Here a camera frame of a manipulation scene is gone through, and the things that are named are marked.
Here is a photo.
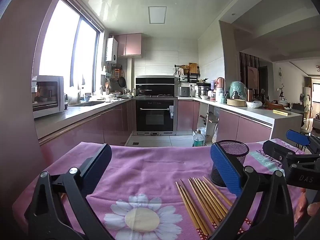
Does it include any ceiling light panel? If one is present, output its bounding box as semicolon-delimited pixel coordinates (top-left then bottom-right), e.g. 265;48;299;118
148;6;167;24

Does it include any white water heater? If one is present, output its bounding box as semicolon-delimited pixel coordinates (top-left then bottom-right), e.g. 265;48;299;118
105;37;118;64

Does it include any kitchen window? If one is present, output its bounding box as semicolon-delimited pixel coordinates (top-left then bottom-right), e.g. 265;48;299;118
39;0;104;98

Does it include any black wall spice rack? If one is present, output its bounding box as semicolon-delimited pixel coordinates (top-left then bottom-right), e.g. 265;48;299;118
174;64;200;83

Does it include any pink kitchen base cabinet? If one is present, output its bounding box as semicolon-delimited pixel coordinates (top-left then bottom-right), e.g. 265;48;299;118
37;97;133;153
177;99;274;143

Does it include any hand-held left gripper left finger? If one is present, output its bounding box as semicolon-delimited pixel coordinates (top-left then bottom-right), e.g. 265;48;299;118
24;144;112;240

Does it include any pink wall cabinet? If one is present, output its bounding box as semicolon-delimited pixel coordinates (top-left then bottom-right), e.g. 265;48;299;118
114;33;142;57

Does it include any pink floral blanket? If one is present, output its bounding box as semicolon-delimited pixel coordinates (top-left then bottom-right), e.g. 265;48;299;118
12;138;320;240

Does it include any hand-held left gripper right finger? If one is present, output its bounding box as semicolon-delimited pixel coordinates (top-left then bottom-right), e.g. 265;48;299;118
210;142;294;240

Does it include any framed wall picture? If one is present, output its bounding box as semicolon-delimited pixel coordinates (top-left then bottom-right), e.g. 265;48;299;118
247;66;259;89

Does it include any plastic oil bottle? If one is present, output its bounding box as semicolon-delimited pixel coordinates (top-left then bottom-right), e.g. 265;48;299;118
193;129;206;147

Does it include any round beige basin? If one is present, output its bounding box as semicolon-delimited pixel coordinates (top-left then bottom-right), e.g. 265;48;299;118
226;98;246;107

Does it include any black built-in oven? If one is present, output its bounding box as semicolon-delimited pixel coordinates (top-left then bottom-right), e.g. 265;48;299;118
132;97;178;136

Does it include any white microwave oven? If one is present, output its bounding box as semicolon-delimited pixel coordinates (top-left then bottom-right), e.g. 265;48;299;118
32;75;65;119

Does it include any bundle of wooden chopsticks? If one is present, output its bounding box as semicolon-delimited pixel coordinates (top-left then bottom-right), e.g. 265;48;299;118
175;176;252;239

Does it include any black range hood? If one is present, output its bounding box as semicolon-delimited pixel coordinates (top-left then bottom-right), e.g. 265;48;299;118
135;76;175;97

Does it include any person's right hand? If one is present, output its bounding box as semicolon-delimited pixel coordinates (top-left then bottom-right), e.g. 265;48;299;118
294;189;320;223

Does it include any green plastic cover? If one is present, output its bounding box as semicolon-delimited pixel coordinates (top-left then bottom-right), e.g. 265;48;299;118
229;81;248;100

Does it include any steel steamer pot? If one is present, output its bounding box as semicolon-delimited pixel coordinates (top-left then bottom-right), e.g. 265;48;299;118
197;85;212;98

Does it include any black mesh utensil holder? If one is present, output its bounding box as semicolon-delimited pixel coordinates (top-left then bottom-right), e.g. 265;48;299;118
209;140;250;187

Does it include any kitchen sink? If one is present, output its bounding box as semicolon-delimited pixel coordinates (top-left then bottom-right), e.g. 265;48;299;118
69;101;105;107

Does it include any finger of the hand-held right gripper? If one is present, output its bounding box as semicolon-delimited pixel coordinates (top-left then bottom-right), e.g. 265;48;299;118
286;129;320;155
262;140;320;170

